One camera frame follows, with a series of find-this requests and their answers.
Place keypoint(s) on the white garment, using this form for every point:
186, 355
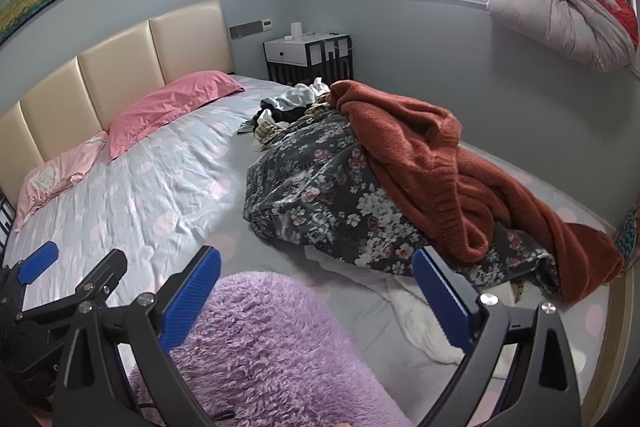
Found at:
300, 96

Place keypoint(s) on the person's left forearm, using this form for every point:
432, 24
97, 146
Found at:
270, 347

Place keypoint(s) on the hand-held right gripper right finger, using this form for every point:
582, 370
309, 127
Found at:
442, 302

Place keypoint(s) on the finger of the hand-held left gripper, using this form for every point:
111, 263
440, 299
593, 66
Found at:
107, 269
37, 262

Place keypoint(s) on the bed with pink-dotted sheet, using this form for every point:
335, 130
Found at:
125, 207

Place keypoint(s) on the teal patterned cloth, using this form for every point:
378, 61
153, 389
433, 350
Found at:
629, 237

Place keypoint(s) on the cream padded headboard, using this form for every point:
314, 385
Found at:
120, 57

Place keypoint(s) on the rust fleece garment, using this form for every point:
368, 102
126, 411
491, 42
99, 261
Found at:
410, 147

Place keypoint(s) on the plaid garment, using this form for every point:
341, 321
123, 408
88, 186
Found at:
272, 129

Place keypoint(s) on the light pink printed pillow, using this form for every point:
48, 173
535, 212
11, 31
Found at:
55, 177

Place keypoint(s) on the grey bundled duvet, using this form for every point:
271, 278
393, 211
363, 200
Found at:
550, 17

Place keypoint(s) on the wall switch panel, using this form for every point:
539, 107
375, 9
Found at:
245, 29

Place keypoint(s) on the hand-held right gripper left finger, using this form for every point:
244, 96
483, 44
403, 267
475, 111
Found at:
192, 302

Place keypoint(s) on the dark floral pants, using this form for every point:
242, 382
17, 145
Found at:
320, 187

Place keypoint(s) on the red cloth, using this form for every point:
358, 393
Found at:
617, 12

